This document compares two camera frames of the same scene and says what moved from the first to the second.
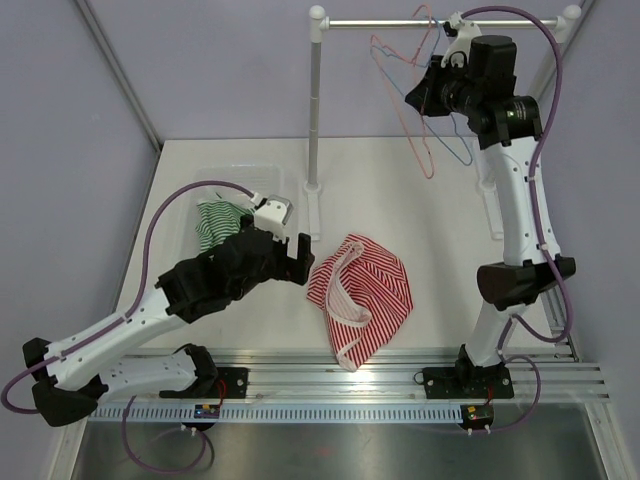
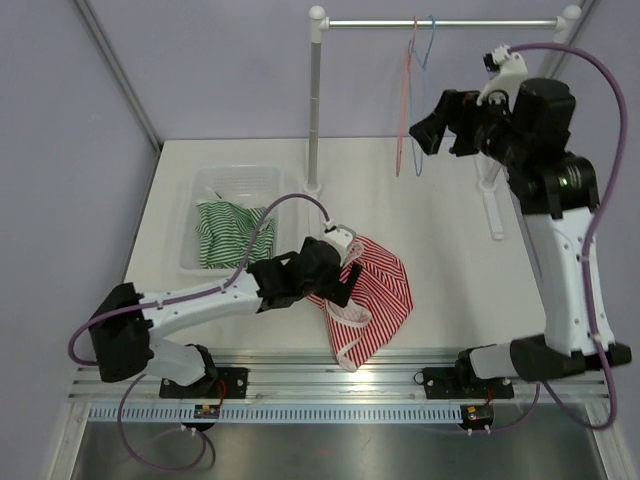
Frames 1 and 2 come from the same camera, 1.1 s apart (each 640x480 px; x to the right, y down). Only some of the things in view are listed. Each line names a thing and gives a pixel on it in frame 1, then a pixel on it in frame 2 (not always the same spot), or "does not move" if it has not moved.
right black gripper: x=432 y=77 → x=462 y=113
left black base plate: x=231 y=383 does not move
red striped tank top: x=366 y=293 does not move
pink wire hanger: x=373 y=37 → x=403 y=99
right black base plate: x=468 y=382 does not move
